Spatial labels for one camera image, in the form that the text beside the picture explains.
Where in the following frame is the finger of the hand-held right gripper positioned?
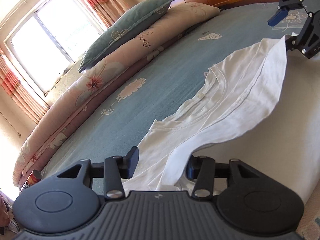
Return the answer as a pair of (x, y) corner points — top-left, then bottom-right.
(285, 33), (303, 53)
(268, 0), (313, 27)

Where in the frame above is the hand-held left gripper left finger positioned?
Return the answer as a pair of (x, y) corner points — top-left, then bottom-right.
(56, 146), (140, 200)

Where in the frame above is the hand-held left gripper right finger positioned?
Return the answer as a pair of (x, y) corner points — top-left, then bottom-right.
(186, 155), (262, 198)

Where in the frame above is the white printed long-sleeve shirt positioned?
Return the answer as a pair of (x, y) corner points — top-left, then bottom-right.
(122, 35), (320, 205)

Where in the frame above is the pink floral folded quilt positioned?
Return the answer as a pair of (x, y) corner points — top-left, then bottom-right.
(12, 2), (220, 187)

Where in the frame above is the red snack can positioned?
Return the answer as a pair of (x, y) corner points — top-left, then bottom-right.
(20, 169), (42, 193)

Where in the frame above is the blue floral bed sheet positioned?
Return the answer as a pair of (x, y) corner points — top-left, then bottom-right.
(40, 0), (320, 240)

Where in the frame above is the teal floral pillow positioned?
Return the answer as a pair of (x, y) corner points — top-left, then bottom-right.
(78, 0), (179, 74)

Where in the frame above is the window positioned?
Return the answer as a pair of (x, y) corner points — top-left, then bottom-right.
(4, 0), (106, 96)

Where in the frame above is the thin wall cable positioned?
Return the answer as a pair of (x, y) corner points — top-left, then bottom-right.
(0, 110), (21, 136)

